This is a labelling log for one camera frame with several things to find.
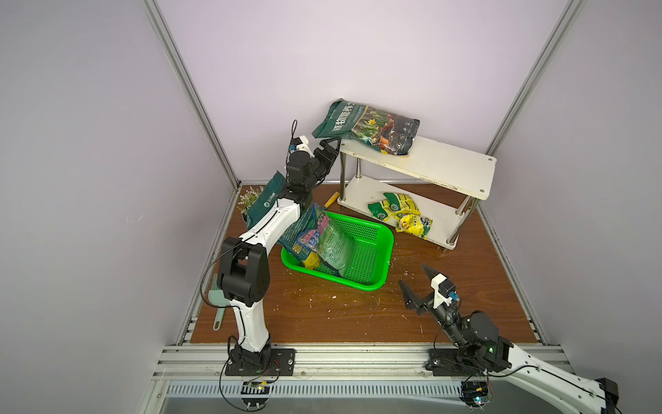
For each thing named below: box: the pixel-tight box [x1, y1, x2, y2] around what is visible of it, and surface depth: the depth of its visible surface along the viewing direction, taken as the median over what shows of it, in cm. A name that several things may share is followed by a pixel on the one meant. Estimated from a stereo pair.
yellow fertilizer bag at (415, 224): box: [395, 213, 434, 240], surface depth 94 cm
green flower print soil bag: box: [312, 98, 421, 156], surface depth 79 cm
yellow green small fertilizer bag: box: [368, 192, 421, 221], surface depth 100 cm
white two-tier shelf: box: [337, 135, 497, 250], surface depth 94 cm
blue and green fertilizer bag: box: [292, 202, 356, 278], surface depth 87 cm
